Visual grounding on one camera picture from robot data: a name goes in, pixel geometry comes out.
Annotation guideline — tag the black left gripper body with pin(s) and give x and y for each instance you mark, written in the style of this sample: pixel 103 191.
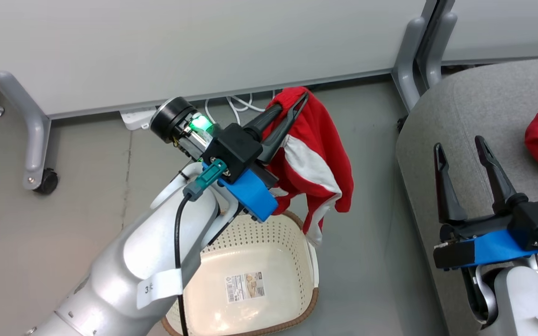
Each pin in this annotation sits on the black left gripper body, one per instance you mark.
pixel 234 149

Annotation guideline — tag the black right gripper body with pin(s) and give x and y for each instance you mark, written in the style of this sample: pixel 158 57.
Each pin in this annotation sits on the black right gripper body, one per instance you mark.
pixel 537 219

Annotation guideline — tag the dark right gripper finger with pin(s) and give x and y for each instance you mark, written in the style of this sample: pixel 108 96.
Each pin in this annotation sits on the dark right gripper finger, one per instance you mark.
pixel 449 196
pixel 500 186

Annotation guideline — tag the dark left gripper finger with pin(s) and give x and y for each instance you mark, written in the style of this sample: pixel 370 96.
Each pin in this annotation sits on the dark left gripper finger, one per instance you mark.
pixel 283 128
pixel 264 119

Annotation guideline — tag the red garment with white panels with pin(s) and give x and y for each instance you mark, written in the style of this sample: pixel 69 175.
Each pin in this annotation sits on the red garment with white panels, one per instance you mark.
pixel 315 140

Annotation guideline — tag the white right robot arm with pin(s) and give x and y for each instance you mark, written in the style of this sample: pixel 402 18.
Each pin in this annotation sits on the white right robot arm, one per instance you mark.
pixel 521 303

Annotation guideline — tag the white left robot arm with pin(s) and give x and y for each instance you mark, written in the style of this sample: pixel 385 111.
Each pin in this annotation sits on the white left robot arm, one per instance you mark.
pixel 124 261

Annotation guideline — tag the grey fabric sofa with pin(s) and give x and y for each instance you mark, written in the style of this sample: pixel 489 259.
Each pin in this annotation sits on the grey fabric sofa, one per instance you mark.
pixel 465 121

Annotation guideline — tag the white power strip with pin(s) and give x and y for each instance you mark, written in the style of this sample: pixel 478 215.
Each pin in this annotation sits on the white power strip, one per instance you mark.
pixel 136 119

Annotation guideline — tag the cream perforated laundry basket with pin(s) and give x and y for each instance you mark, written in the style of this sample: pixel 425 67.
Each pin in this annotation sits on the cream perforated laundry basket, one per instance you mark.
pixel 250 252

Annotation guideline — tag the large white partition panel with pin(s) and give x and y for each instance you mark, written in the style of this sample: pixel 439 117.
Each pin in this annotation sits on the large white partition panel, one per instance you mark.
pixel 194 42

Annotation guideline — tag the printed basket label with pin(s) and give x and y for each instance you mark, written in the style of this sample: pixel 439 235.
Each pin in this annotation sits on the printed basket label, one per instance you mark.
pixel 245 287

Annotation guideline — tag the narrow white partition panel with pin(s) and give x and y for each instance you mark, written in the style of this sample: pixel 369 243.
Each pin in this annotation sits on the narrow white partition panel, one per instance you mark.
pixel 507 28

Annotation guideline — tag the black caster wheel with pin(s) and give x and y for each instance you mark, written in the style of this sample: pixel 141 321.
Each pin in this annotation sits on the black caster wheel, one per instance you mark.
pixel 47 182

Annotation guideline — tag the grey partition foot with caster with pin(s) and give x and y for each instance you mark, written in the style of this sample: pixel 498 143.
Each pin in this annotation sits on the grey partition foot with caster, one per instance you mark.
pixel 33 140

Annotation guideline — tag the blue right camera mount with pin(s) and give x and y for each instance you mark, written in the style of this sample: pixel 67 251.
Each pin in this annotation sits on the blue right camera mount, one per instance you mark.
pixel 498 247

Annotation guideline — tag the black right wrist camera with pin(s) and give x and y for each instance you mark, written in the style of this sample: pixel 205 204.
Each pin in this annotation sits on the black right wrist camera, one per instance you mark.
pixel 451 254

